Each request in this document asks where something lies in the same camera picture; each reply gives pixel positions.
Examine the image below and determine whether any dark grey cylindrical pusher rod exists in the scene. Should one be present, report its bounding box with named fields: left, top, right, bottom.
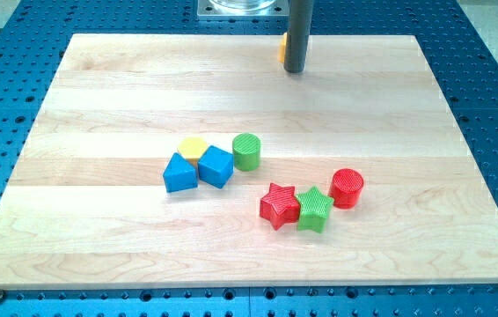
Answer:
left=283, top=0, right=314, bottom=73

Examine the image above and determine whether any yellow block behind rod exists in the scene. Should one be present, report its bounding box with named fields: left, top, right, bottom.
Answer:
left=277, top=32, right=288, bottom=63

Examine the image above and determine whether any green cylinder block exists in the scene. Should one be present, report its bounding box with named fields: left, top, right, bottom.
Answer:
left=232, top=133, right=261, bottom=172

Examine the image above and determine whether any yellow hexagon block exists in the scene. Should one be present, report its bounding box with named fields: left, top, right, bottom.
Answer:
left=177, top=136, right=209, bottom=167

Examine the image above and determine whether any blue cube block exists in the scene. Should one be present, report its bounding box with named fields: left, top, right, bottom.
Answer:
left=198, top=145, right=233, bottom=188

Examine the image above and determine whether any red cylinder block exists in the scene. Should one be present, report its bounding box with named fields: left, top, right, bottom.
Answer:
left=328, top=168, right=364, bottom=209

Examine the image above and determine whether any red star block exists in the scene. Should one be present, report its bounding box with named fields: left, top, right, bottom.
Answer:
left=260, top=182, right=301, bottom=231

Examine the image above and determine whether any green star block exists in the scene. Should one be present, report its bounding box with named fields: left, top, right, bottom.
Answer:
left=296, top=186, right=334, bottom=233

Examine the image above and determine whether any blue triangular prism block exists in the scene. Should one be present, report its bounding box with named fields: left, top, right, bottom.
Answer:
left=163, top=152, right=198, bottom=193

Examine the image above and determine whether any light wooden board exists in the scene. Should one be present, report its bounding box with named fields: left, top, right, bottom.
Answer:
left=0, top=33, right=498, bottom=290

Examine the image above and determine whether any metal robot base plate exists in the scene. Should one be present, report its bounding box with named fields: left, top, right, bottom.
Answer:
left=196, top=0, right=289, bottom=18

